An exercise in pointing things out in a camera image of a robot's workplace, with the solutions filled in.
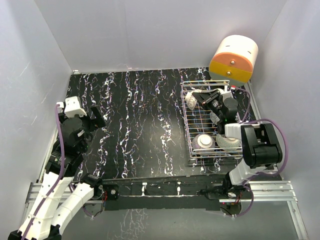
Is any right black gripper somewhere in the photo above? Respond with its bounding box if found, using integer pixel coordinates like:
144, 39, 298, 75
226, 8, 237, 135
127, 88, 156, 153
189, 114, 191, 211
192, 89, 225, 121

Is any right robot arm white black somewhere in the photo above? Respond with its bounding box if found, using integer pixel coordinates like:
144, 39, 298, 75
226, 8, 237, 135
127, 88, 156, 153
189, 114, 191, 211
192, 89, 288, 199

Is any red white patterned bowl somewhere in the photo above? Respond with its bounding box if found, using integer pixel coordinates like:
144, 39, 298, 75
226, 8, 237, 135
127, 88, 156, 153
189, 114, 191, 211
209, 111, 220, 125

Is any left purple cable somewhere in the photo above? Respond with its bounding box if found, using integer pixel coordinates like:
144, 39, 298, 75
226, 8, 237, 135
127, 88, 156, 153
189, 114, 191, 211
21, 103, 66, 240

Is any purple striped bowl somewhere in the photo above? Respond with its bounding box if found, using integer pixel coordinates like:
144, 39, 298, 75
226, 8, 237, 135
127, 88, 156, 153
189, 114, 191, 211
191, 133, 215, 154

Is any white orange patterned bowl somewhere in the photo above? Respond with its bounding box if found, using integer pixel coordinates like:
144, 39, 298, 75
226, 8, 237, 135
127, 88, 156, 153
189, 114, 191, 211
184, 90, 198, 111

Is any green patterned white bowl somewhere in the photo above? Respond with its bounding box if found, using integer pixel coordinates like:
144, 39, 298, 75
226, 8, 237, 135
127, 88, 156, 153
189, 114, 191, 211
215, 134, 241, 151

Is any white wire dish rack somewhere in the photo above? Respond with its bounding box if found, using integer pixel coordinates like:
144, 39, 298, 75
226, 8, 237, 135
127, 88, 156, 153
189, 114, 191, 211
180, 80, 242, 159

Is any aluminium frame rail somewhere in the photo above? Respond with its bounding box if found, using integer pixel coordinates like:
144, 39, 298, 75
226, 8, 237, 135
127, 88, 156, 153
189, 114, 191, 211
219, 79, 310, 240

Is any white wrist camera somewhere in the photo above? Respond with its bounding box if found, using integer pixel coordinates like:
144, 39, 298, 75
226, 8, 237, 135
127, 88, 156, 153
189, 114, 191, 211
218, 86, 236, 100
56, 96, 87, 118

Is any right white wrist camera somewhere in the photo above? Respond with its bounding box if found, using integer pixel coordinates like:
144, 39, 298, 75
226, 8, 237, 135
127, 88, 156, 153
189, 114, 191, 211
218, 86, 236, 100

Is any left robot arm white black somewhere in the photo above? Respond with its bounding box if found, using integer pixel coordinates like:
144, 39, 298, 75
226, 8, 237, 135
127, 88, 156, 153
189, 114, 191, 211
8, 102, 106, 240

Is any cream orange yellow drawer cabinet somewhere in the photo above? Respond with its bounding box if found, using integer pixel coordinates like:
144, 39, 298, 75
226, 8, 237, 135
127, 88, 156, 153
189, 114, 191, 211
208, 34, 259, 87

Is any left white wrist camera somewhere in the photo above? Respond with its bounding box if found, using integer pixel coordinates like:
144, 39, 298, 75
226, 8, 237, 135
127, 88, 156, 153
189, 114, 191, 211
56, 96, 87, 118

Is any black front mounting bar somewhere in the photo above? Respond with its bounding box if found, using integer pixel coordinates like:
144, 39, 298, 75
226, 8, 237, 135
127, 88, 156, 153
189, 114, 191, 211
102, 174, 227, 211

